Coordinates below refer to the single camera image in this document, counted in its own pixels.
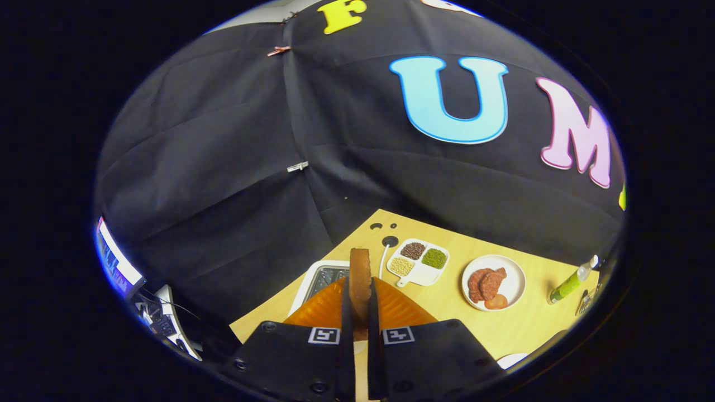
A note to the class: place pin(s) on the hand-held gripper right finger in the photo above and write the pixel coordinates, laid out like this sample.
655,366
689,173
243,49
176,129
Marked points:
435,363

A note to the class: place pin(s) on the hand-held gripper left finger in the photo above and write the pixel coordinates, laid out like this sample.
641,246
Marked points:
290,363

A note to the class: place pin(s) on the toasted bread slice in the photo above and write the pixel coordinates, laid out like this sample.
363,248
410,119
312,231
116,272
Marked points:
360,279

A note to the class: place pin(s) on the small white plate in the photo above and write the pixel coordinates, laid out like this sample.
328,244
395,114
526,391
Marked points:
511,360

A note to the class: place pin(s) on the red tomato slice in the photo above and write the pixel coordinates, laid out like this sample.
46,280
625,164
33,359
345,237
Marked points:
496,302

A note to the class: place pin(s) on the white divided spice tray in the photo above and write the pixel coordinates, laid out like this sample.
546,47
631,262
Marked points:
427,273

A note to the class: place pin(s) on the white toaster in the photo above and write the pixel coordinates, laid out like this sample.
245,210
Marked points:
324,276

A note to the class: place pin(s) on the brown meat slice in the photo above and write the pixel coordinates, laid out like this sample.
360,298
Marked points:
486,283

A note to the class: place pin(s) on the white round plate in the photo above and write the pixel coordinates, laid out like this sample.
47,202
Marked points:
514,279

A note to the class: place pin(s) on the white side desk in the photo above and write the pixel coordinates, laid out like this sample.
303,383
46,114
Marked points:
173,318

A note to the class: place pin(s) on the green label plastic bottle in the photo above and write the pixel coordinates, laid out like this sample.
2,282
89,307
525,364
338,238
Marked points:
567,287

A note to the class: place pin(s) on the silver cloth clip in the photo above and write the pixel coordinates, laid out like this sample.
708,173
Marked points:
297,166

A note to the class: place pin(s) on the computer monitor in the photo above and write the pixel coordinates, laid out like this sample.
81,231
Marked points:
117,262

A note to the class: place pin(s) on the black backdrop cloth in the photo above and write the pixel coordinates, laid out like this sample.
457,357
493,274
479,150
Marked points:
223,167

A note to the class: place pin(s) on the copper cloth clip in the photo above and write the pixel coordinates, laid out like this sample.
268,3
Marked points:
278,51

